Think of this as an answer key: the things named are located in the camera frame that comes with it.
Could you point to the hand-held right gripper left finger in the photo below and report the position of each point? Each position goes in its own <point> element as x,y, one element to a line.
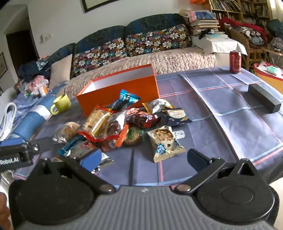
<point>91,159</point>

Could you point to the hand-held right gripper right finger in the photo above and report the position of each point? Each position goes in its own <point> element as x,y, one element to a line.
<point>197,159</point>

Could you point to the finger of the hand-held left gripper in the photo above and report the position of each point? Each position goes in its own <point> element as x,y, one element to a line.
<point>43,143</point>

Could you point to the silver foil snack packet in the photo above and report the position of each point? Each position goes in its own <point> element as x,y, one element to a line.
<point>106,159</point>

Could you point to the light blue wafer packet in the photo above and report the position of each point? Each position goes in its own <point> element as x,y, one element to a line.
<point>73,146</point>

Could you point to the clear bag of bread rolls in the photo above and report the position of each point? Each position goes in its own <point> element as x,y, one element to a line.
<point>65,132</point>

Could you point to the red cracker packet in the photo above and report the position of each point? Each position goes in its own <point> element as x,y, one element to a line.
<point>95,123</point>

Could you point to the beige chocolate chip cookie packet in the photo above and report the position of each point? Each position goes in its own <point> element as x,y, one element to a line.
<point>164,141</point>

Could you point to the clear packet of brown cookies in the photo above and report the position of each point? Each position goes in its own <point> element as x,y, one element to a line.
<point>115,128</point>

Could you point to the green label snack packet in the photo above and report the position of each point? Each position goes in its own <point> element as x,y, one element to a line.
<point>132,137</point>

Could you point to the dark blue cracker packet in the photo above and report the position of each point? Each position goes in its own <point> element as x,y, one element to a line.
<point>176,116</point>

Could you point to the dark red chocolate cookie packet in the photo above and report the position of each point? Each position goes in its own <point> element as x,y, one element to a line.
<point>143,119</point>

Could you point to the yellow chips bag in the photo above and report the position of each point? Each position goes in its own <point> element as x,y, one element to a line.
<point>155,105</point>

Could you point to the blue cookie packet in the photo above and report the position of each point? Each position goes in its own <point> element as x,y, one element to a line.
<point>125,99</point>

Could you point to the orange cardboard box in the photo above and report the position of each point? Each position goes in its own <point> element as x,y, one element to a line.
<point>132,88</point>

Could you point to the person's left forearm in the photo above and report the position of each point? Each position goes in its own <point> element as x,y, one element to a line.
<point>4,210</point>

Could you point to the blue striped cloth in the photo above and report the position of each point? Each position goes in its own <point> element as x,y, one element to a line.
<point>28,117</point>

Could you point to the small white card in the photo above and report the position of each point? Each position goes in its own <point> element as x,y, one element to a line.
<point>178,134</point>

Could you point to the checked blue tablecloth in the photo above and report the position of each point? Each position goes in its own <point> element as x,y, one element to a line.
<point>221,132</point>

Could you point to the yellow-green mug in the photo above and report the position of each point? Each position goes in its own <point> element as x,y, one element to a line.
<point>63,104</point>

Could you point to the small orange bottle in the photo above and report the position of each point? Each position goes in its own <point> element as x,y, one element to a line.
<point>43,91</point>

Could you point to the heap of pink white packets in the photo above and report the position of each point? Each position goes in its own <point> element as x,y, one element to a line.
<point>35,83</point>

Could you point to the dark blue garment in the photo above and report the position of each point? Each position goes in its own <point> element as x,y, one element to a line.
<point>31,69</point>

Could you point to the plain beige pillow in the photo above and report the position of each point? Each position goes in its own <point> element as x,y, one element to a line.
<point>60,70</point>

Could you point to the black rectangular box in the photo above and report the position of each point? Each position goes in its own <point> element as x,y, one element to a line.
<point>263,97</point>

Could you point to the beige quilted sofa cover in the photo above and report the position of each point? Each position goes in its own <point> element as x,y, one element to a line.
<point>176,62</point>

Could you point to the red soda can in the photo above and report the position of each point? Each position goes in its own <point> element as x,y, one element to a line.
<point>235,62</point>

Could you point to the floral cushion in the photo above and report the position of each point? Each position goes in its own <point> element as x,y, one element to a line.
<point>154,41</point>
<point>99,54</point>

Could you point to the yellow tray with red rim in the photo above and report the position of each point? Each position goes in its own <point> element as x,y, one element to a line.
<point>265,76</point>

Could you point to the white cloth covered box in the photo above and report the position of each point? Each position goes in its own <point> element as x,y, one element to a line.
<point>221,44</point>

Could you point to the teal tissue pack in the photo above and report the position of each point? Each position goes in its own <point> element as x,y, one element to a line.
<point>273,69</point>

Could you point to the wicker chair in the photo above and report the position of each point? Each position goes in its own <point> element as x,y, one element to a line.
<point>254,52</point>

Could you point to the small black object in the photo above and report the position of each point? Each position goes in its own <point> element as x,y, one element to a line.
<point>204,33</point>

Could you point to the stack of books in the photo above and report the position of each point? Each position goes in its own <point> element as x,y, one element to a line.
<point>204,25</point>

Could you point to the red blanket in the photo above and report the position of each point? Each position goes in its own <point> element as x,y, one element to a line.
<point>226,21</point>

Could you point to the dark blue patterned sofa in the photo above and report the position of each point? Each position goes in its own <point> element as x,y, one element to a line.
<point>143,24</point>

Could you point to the dark teal cloth heap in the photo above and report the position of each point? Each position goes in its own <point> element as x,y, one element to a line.
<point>275,26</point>

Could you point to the wooden bookshelf with books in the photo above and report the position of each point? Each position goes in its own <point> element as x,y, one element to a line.
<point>234,8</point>

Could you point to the small framed wall picture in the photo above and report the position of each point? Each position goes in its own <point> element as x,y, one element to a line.
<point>2,66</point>

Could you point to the white light switch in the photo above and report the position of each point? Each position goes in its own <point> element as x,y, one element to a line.
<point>46,37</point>

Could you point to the black framed wall picture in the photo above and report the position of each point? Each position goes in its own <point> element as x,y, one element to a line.
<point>99,2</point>

